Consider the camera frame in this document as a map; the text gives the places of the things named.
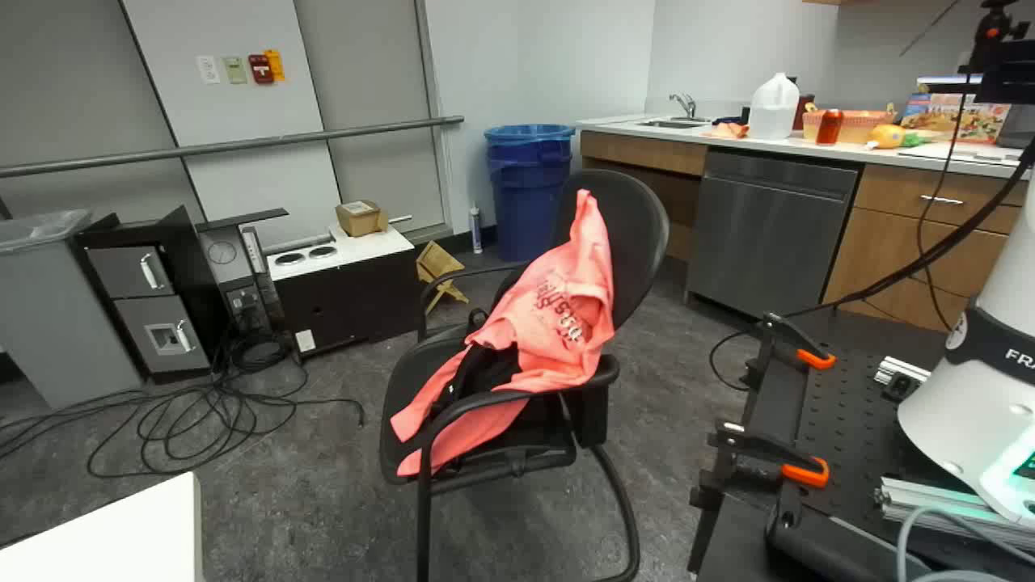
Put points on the coral pink sweatshirt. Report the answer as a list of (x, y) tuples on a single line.
[(559, 311)]

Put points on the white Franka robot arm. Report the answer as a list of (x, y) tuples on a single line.
[(971, 421)]

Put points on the black mesh chair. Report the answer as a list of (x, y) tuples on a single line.
[(639, 226)]

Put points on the blue trash bin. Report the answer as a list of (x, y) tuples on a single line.
[(527, 194)]

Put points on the black cabinet with white top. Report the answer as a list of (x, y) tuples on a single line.
[(355, 301)]

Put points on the small cardboard box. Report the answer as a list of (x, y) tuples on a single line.
[(359, 217)]

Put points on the chrome sink faucet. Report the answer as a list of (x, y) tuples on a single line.
[(685, 105)]

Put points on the stainless steel dishwasher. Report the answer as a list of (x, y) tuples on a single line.
[(764, 237)]

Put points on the small orange item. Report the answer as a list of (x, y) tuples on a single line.
[(727, 132)]

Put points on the white plastic jug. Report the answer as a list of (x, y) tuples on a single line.
[(774, 109)]

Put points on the red cup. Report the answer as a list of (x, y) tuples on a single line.
[(828, 128)]

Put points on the black perforated robot table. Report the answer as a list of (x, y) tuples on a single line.
[(852, 421)]

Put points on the wooden cabinet with counter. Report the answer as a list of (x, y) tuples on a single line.
[(894, 247)]

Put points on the black filing cabinet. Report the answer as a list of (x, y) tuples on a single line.
[(141, 311)]

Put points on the orange plastic container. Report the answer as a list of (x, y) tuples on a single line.
[(860, 125)]

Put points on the white block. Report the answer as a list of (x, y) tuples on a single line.
[(900, 373)]

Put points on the yellow toy food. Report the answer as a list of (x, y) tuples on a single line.
[(886, 137)]

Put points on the aluminium extrusion bar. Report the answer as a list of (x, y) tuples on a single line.
[(926, 499)]

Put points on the colourful cardboard box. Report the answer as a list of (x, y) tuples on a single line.
[(957, 119)]

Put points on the white table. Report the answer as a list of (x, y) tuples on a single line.
[(98, 539)]

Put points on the grey horizontal wall rail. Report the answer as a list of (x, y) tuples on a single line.
[(268, 137)]

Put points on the red and yellow wall sign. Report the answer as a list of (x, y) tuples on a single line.
[(266, 69)]

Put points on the green wall sign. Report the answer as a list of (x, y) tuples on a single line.
[(235, 69)]

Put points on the white wall sign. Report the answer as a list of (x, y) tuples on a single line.
[(207, 69)]

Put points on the black camera on mount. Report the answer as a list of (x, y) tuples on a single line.
[(1008, 75)]

